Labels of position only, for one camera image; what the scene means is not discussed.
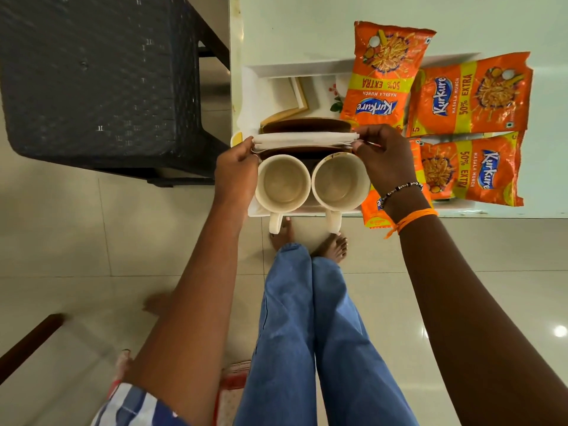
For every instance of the person's right hand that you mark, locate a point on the person's right hand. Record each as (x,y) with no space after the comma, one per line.
(390,161)

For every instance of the person's left hand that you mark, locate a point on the person's left hand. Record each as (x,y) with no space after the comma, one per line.
(235,172)

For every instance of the person's left fingers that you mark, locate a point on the person's left fingers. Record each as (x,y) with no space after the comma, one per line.
(253,149)

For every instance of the person's right thumb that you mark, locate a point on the person's right thumb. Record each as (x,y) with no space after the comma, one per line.
(360,149)

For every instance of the white paper napkins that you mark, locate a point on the white paper napkins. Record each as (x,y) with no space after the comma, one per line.
(306,140)

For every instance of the person's right forearm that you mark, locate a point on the person's right forearm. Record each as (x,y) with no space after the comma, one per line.
(479,328)

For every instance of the person's left forearm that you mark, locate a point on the person's left forearm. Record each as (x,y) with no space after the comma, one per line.
(191,314)

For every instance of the yellow plastic piece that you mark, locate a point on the yellow plastic piece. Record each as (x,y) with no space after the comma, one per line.
(236,139)

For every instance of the white ceramic cup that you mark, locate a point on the white ceramic cup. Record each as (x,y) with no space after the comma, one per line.
(339,181)
(283,184)

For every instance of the dark brown plate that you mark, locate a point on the dark brown plate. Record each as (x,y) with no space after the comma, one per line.
(306,125)
(301,152)

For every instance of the wooden framed white card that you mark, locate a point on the wooden framed white card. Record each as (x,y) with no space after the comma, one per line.
(284,99)

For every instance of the white rectangular tray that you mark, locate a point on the white rectangular tray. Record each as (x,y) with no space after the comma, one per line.
(270,93)

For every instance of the orange snack packet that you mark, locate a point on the orange snack packet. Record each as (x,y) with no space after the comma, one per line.
(384,70)
(372,212)
(479,170)
(475,95)

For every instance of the orange thread wristband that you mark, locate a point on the orange thread wristband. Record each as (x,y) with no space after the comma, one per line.
(415,216)

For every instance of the person's left foot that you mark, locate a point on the person's left foot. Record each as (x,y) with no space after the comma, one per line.
(282,237)

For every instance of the person's foot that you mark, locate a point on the person's foot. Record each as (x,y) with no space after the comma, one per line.
(333,248)
(282,237)

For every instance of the person's right foot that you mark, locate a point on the person's right foot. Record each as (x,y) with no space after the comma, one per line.
(333,248)

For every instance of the black woven plastic chair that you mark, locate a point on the black woven plastic chair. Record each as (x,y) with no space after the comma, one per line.
(97,79)

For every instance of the blue jeans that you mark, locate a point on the blue jeans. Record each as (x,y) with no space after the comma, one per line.
(306,341)

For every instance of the blue white striped sleeve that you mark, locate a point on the blue white striped sleeve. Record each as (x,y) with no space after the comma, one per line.
(133,408)

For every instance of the dark brown wooden bar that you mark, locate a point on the dark brown wooden bar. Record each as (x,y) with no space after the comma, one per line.
(26,346)

